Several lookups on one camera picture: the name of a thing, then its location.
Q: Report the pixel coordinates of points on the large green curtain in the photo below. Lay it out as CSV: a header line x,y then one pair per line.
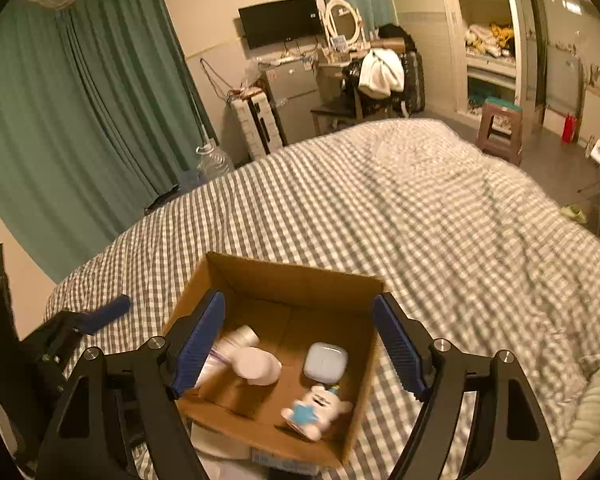
x,y
70,125

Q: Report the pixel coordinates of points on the white tube bottle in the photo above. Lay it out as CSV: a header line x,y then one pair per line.
x,y
227,350

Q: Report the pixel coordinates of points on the grey white checked blanket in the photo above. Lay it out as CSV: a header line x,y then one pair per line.
x,y
380,210

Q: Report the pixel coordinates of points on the grey small fridge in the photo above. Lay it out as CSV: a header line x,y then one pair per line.
x,y
295,95

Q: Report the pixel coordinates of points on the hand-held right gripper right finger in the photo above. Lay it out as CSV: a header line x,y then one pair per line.
x,y
398,346

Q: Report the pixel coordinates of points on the white ribbed suitcase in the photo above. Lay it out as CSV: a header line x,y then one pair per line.
x,y
255,125

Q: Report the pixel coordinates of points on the black suitcase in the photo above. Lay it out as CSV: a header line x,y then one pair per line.
x,y
414,82

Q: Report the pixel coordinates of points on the brown plastic stool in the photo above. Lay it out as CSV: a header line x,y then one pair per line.
x,y
500,127

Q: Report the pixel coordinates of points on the white open wardrobe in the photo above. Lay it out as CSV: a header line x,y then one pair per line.
x,y
485,75

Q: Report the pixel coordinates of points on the black clothing pile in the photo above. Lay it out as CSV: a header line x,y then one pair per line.
x,y
375,105

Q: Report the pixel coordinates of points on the white round jar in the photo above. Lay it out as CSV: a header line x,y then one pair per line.
x,y
256,366

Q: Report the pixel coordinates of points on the white framed vanity mirror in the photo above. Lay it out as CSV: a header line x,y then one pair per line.
x,y
344,21

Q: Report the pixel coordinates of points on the dressing table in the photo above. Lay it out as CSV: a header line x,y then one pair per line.
x,y
330,77

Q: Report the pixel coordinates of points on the white bag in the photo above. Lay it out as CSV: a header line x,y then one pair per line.
x,y
380,75

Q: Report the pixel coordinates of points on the clear water jug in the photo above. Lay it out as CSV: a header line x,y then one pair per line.
x,y
214,161

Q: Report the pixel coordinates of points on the pale green fluffy cloth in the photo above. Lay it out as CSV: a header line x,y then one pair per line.
x,y
595,420

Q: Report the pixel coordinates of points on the green slipper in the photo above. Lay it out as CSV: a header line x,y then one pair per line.
x,y
574,213

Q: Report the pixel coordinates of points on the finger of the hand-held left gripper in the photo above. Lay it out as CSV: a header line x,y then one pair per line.
x,y
107,312

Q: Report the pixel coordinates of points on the pale blue earbuds case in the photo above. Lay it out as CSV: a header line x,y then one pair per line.
x,y
325,362

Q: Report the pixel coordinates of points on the red fire extinguisher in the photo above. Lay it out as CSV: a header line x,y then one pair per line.
x,y
569,129

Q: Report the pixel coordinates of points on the black flat television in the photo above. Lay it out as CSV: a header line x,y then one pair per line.
x,y
280,21

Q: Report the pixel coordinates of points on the brown cardboard box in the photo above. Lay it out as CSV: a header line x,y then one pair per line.
x,y
290,320

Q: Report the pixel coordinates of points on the white toy with blue star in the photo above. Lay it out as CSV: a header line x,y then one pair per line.
x,y
316,410

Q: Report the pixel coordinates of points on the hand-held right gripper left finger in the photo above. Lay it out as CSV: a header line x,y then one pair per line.
x,y
200,346

